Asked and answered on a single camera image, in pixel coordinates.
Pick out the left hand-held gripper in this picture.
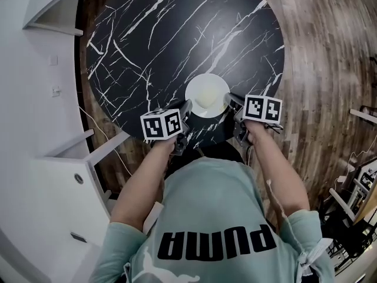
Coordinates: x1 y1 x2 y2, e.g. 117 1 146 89
140 98 194 157

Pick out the white metal rack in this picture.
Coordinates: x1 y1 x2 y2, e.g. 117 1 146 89
328 159 377 226

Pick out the white cable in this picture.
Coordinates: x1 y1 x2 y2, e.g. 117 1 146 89
77 104 134 179

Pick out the person's right forearm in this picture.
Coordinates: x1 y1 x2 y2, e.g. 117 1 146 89
246 121 312 235

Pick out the person's left forearm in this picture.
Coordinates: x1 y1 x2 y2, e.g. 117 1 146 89
110 136 177 234

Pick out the white round plate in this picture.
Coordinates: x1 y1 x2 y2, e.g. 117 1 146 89
184 73 231 119

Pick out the round black marble table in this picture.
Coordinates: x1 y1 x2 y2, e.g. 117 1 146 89
84 0 286 153

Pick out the person's green t-shirt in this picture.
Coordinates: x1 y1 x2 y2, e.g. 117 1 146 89
88 157 336 283

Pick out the white desk with grommet hole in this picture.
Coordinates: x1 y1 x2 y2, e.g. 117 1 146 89
28 127 128 256

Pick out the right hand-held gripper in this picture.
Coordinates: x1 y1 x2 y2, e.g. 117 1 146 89
223 92 284 146

